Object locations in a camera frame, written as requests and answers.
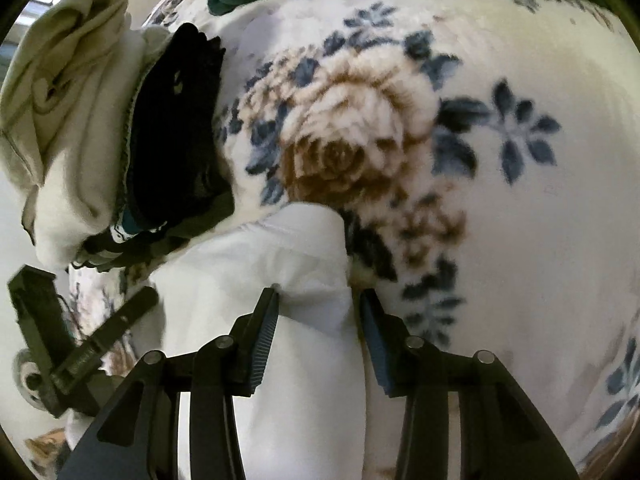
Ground white t-shirt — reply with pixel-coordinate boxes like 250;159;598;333
64;201;407;480

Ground cream folded garment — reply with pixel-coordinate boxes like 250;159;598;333
23;26;170;270

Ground black striped folded garment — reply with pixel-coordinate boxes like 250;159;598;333
73;23;234;272

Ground floral fleece bed blanket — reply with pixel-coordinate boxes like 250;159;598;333
24;0;640;480

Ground beige folded garment top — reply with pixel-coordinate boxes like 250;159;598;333
1;0;128;193

